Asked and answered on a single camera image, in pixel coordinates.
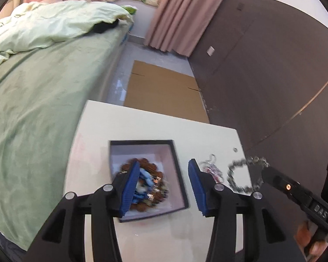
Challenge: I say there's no bed with green blanket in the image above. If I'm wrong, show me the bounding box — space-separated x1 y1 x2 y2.
0 0 133 252

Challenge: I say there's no silver ball chain necklace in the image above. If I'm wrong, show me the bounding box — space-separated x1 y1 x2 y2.
226 155 271 194

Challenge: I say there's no dark wood wall panel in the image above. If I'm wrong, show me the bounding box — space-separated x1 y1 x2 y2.
189 0 328 195

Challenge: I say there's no person's right hand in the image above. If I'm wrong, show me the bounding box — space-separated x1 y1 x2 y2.
296 219 328 260

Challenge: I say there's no white bedside table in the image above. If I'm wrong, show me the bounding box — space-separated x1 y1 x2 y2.
64 101 244 261

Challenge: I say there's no white wall socket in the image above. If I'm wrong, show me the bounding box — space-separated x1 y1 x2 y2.
207 46 215 56

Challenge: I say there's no pale green duvet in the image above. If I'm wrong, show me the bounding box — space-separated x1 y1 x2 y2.
0 0 133 65

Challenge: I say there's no black jewelry box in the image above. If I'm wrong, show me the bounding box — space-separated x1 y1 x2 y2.
109 140 189 222

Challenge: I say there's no green tissue pack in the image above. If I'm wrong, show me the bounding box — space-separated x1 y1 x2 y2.
122 5 138 16

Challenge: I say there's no brown rudraksha bead bracelet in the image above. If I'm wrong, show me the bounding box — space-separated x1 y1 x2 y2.
117 157 168 214

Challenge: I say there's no flattened cardboard sheet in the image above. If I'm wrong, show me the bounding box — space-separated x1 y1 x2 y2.
124 60 209 123

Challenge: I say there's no blue bead bracelet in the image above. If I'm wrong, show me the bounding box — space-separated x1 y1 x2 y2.
131 167 156 205

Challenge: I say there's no red string bracelet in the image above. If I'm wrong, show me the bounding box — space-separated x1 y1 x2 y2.
199 154 226 185

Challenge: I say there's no pink curtain right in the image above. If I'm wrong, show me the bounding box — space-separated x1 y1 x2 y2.
144 0 223 57

